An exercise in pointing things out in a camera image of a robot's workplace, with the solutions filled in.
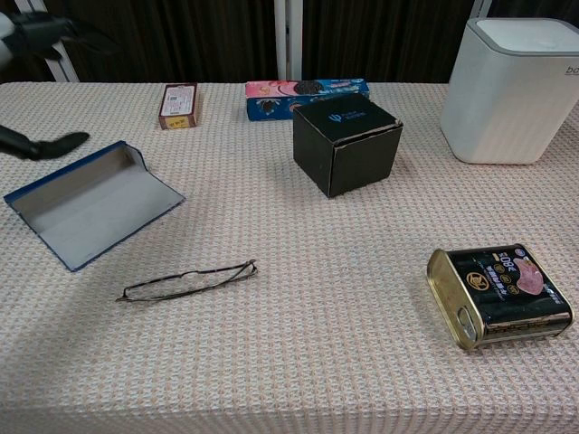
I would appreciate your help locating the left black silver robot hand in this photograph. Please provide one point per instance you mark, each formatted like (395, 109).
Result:
(36, 34)

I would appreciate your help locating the blue glasses case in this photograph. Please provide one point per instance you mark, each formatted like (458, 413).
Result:
(90, 212)

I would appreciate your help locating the thin-framed eyeglasses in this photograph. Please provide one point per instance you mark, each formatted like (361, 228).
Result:
(203, 281)

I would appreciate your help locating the small brown snack packet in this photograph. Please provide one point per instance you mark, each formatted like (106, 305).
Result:
(178, 101)

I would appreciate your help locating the pink blue cookie box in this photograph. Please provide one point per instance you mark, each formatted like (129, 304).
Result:
(271, 106)

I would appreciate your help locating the black cube cardboard box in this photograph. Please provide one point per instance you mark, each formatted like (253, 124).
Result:
(348, 158)

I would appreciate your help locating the beige woven tablecloth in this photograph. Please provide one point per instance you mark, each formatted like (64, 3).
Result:
(271, 316)

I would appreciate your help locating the white square trash bin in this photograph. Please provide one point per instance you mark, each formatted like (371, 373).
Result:
(506, 104)

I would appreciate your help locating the black gold luncheon meat can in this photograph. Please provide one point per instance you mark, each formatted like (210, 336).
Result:
(506, 289)

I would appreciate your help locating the silver aluminium extrusion bar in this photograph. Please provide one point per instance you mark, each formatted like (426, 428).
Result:
(481, 8)
(289, 40)
(63, 72)

